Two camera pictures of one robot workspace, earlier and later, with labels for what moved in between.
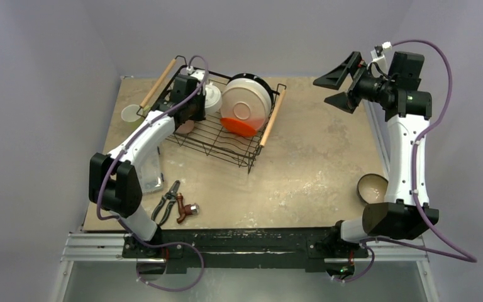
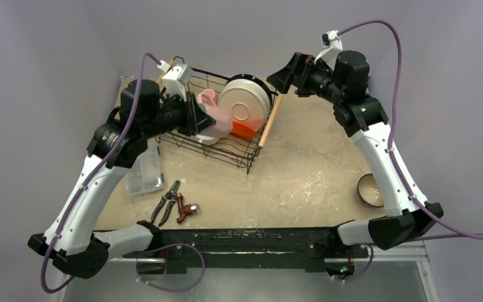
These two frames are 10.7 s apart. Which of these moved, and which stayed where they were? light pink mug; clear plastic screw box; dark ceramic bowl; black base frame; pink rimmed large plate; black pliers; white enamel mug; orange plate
Moved: light pink mug; white enamel mug
Stayed: black base frame; pink rimmed large plate; dark ceramic bowl; clear plastic screw box; black pliers; orange plate
